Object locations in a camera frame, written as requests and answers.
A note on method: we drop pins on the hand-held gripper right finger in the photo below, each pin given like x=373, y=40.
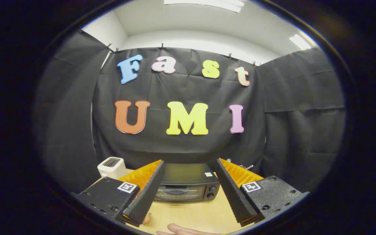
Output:
x=235, y=195

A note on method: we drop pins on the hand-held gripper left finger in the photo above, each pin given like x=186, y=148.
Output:
x=145, y=199

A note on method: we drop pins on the black toaster oven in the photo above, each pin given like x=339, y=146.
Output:
x=188, y=174

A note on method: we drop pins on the white pop-up toaster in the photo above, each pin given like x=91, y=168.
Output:
x=109, y=169

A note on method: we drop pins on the black backdrop cloth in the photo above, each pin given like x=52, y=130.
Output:
x=181, y=147

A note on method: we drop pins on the ceiling light panel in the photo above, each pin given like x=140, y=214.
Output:
x=300, y=41

